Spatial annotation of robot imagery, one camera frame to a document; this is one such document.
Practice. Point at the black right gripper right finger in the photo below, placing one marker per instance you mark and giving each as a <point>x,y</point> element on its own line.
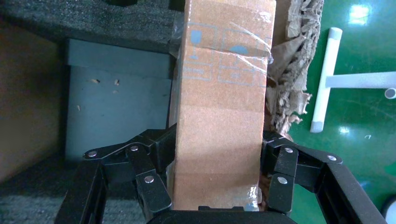
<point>343,191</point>

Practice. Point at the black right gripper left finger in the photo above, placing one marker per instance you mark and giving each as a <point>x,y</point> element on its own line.
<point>89,185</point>

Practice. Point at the small brown cardboard box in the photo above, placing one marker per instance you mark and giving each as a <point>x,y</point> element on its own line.
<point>219,123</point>

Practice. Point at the grey panel inside carton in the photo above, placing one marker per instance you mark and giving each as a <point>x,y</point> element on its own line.
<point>117,108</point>

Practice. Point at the large open brown carton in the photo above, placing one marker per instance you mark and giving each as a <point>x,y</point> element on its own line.
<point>28,108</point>

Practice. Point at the white round object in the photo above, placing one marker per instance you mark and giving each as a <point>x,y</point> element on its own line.
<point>390,213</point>

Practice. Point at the black foam insert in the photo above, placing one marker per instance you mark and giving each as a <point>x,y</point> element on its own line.
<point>92,21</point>
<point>24,210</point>

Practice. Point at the white pipe frame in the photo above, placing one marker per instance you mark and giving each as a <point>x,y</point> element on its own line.
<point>328,77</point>

